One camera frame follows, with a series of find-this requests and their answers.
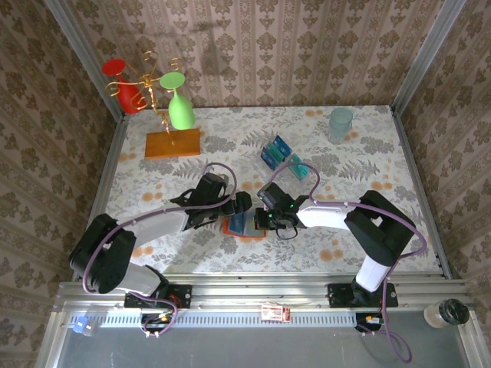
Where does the orange card holder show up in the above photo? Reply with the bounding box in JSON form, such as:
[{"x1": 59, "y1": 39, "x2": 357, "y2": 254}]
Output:
[{"x1": 222, "y1": 212, "x2": 269, "y2": 241}]

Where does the clear acrylic card stand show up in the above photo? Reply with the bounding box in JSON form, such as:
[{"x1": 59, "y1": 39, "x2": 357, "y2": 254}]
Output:
[{"x1": 252, "y1": 133, "x2": 312, "y2": 192}]

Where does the gold glass rack wooden base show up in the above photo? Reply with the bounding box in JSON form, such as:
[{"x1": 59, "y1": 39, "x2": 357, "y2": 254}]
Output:
[{"x1": 105, "y1": 51, "x2": 203, "y2": 161}]

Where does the small red label box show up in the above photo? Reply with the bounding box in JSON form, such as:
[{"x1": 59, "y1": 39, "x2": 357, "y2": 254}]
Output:
[{"x1": 260, "y1": 304, "x2": 292, "y2": 322}]

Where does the green plastic wine glass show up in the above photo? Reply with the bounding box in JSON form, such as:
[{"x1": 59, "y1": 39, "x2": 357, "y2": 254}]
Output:
[{"x1": 158, "y1": 72, "x2": 196, "y2": 130}]

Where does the teal translucent plastic cup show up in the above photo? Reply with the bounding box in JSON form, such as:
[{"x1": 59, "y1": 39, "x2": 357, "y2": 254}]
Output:
[{"x1": 328, "y1": 107, "x2": 354, "y2": 146}]

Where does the red plastic wine glass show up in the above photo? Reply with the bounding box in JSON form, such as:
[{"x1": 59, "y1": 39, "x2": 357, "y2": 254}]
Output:
[{"x1": 101, "y1": 58, "x2": 142, "y2": 115}]

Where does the blue white plug connector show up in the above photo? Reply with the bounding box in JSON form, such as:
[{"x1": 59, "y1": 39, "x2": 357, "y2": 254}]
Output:
[{"x1": 70, "y1": 317, "x2": 95, "y2": 337}]

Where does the glass jar black lid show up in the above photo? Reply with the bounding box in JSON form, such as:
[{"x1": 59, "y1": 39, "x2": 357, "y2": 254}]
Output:
[{"x1": 423, "y1": 298, "x2": 471, "y2": 330}]

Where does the thin black cable loop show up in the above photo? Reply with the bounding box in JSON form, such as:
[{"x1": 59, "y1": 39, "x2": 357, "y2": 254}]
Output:
[{"x1": 276, "y1": 225, "x2": 299, "y2": 241}]

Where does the long aluminium mounting rail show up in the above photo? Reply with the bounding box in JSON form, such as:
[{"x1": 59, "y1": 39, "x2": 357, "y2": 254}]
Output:
[{"x1": 57, "y1": 272, "x2": 473, "y2": 310}]

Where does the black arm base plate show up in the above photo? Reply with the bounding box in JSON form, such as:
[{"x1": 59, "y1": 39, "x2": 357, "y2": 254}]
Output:
[
  {"x1": 123, "y1": 284, "x2": 193, "y2": 310},
  {"x1": 328, "y1": 282, "x2": 399, "y2": 309}
]

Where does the grey slotted cable duct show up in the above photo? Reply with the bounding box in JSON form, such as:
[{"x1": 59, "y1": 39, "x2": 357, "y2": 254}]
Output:
[{"x1": 67, "y1": 307, "x2": 360, "y2": 327}]

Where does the aluminium table side rail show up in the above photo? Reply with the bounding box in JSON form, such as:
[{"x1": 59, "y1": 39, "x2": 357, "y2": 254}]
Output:
[
  {"x1": 72, "y1": 117, "x2": 130, "y2": 279},
  {"x1": 389, "y1": 107, "x2": 453, "y2": 279}
]

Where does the black cable junction box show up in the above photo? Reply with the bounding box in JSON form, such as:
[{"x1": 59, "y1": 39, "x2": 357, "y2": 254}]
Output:
[
  {"x1": 140, "y1": 312, "x2": 173, "y2": 334},
  {"x1": 354, "y1": 312, "x2": 385, "y2": 334}
]

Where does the aluminium frame post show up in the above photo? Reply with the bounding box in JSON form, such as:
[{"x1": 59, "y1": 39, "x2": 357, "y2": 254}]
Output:
[
  {"x1": 390, "y1": 0, "x2": 469, "y2": 116},
  {"x1": 43, "y1": 0, "x2": 130, "y2": 122}
]

